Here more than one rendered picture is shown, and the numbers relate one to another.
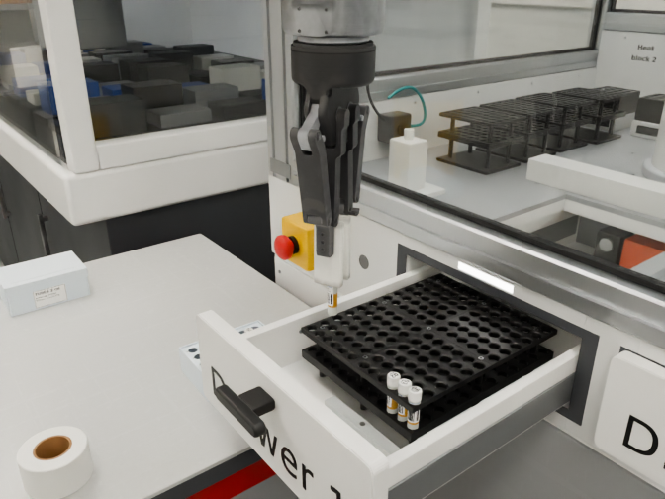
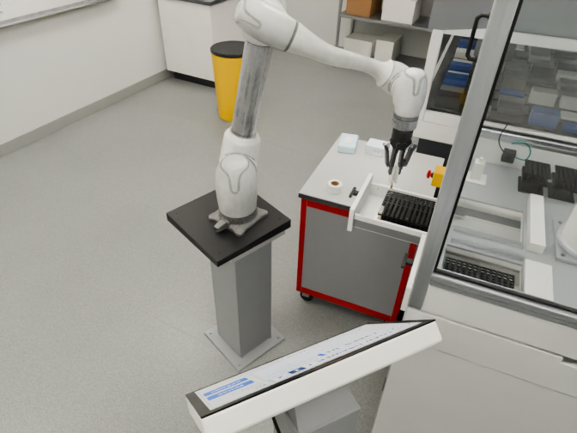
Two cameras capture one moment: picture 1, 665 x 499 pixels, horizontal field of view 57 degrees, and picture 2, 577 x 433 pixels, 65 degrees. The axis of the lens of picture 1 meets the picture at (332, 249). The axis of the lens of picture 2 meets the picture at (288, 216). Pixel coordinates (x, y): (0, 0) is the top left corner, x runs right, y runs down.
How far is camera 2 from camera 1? 1.41 m
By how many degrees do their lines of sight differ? 52
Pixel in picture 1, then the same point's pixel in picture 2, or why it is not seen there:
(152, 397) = not seen: hidden behind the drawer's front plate
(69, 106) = not seen: hidden behind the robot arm
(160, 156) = (446, 125)
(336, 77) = (394, 137)
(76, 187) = not seen: hidden behind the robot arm
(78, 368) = (361, 174)
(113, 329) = (379, 170)
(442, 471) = (373, 228)
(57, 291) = (379, 153)
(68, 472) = (333, 189)
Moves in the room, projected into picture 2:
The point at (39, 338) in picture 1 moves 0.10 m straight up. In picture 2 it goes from (363, 162) to (366, 145)
